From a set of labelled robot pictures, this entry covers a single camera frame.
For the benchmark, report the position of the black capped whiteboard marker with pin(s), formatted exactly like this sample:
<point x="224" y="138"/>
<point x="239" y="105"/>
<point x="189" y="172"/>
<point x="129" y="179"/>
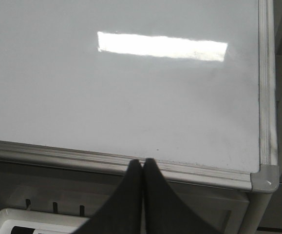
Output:
<point x="24" y="230"/>

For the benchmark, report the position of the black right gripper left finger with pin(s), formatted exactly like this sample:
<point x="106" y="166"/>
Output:
<point x="121" y="213"/>

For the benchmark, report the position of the white whiteboard with aluminium frame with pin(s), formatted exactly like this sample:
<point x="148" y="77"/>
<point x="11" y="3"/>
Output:
<point x="92" y="84"/>

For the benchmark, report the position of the white pegboard panel with hooks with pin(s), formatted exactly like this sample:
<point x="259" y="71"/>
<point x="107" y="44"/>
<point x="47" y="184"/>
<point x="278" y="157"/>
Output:
<point x="222" y="208"/>

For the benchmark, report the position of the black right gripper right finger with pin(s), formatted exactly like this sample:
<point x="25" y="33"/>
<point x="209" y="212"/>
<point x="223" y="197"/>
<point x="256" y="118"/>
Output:
<point x="165" y="212"/>

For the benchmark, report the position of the white plastic marker tray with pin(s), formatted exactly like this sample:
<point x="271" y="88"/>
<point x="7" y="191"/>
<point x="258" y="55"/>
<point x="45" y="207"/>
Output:
<point x="41" y="222"/>

